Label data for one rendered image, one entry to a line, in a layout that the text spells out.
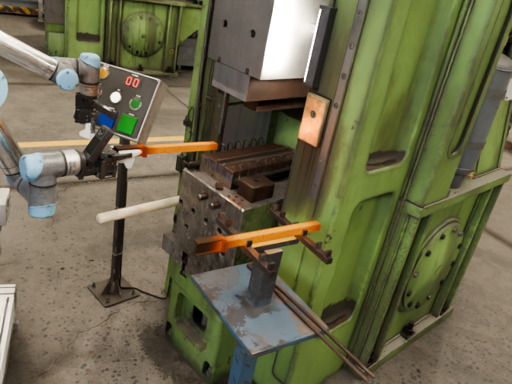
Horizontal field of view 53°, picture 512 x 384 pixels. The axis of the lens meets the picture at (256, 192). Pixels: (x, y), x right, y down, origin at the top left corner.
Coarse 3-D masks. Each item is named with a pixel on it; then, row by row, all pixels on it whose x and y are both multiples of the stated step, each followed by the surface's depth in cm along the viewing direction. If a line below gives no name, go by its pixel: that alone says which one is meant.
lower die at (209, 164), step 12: (264, 144) 231; (276, 144) 234; (204, 156) 206; (216, 156) 206; (228, 156) 208; (240, 156) 208; (264, 156) 213; (276, 156) 216; (204, 168) 208; (216, 168) 202; (228, 168) 197; (252, 168) 202; (276, 168) 212; (216, 180) 203; (228, 180) 198
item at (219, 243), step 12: (276, 228) 158; (288, 228) 160; (300, 228) 161; (312, 228) 164; (204, 240) 143; (216, 240) 144; (228, 240) 147; (240, 240) 149; (252, 240) 151; (264, 240) 154; (192, 252) 144; (204, 252) 144; (216, 252) 146
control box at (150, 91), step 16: (112, 80) 220; (144, 80) 216; (160, 80) 215; (128, 96) 217; (144, 96) 215; (160, 96) 219; (128, 112) 216; (144, 112) 214; (96, 128) 222; (112, 128) 217; (144, 128) 215; (144, 144) 219
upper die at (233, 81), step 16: (224, 64) 188; (224, 80) 189; (240, 80) 183; (256, 80) 182; (272, 80) 187; (288, 80) 193; (304, 80) 200; (240, 96) 184; (256, 96) 185; (272, 96) 191; (288, 96) 197; (304, 96) 204
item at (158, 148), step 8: (136, 144) 164; (160, 144) 170; (168, 144) 172; (176, 144) 174; (184, 144) 176; (192, 144) 178; (200, 144) 180; (208, 144) 182; (216, 144) 184; (144, 152) 163; (152, 152) 166; (160, 152) 168; (168, 152) 171
